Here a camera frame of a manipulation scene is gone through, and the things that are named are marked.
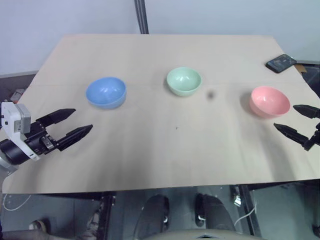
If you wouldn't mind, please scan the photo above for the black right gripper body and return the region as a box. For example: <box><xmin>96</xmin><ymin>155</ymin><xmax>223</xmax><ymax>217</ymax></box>
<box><xmin>308</xmin><ymin>121</ymin><xmax>320</xmax><ymax>151</ymax></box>

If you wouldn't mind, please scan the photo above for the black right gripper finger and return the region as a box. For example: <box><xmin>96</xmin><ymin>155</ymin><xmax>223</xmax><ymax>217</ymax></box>
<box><xmin>273</xmin><ymin>123</ymin><xmax>311</xmax><ymax>152</ymax></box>
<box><xmin>292</xmin><ymin>104</ymin><xmax>320</xmax><ymax>119</ymax></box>

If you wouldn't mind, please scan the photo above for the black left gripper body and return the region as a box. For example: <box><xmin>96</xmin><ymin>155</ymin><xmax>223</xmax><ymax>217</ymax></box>
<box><xmin>23</xmin><ymin>119</ymin><xmax>63</xmax><ymax>156</ymax></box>

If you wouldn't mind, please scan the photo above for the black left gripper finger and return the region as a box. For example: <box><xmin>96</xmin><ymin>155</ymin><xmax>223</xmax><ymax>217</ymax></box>
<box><xmin>57</xmin><ymin>124</ymin><xmax>94</xmax><ymax>152</ymax></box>
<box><xmin>36</xmin><ymin>108</ymin><xmax>77</xmax><ymax>129</ymax></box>

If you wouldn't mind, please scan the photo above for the pink-red plastic bowl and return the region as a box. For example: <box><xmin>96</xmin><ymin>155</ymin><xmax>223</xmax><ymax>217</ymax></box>
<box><xmin>249</xmin><ymin>86</ymin><xmax>291</xmax><ymax>118</ymax></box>

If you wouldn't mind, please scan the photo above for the brown cardboard piece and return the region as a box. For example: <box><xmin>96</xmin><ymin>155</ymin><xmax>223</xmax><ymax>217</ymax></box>
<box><xmin>294</xmin><ymin>63</ymin><xmax>309</xmax><ymax>75</ymax></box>

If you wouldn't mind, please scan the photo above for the blue plastic bowl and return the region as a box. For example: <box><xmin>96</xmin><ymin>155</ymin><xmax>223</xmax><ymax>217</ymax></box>
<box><xmin>85</xmin><ymin>76</ymin><xmax>127</xmax><ymax>110</ymax></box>

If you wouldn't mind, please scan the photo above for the black smartphone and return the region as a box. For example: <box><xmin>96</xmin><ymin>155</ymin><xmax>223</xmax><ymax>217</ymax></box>
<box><xmin>265</xmin><ymin>53</ymin><xmax>298</xmax><ymax>74</ymax></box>

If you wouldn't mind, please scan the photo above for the green plastic bowl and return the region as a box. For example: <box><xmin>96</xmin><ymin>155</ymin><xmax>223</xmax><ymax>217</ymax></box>
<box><xmin>166</xmin><ymin>66</ymin><xmax>202</xmax><ymax>97</ymax></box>

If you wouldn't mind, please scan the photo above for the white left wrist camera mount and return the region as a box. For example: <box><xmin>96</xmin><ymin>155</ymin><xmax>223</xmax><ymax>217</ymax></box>
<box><xmin>0</xmin><ymin>101</ymin><xmax>41</xmax><ymax>162</ymax></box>

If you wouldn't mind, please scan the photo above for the white floor cable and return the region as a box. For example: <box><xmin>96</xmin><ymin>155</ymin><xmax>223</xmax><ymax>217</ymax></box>
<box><xmin>3</xmin><ymin>193</ymin><xmax>32</xmax><ymax>211</ymax></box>
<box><xmin>234</xmin><ymin>202</ymin><xmax>259</xmax><ymax>225</ymax></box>

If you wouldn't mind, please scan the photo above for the black table leg frame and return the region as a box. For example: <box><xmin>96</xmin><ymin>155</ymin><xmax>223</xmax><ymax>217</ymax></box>
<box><xmin>231</xmin><ymin>184</ymin><xmax>261</xmax><ymax>237</ymax></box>
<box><xmin>98</xmin><ymin>191</ymin><xmax>117</xmax><ymax>240</ymax></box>

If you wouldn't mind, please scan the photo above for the dark grey metal post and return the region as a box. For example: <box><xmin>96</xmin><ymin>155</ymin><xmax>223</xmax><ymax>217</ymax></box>
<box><xmin>134</xmin><ymin>0</ymin><xmax>150</xmax><ymax>35</ymax></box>

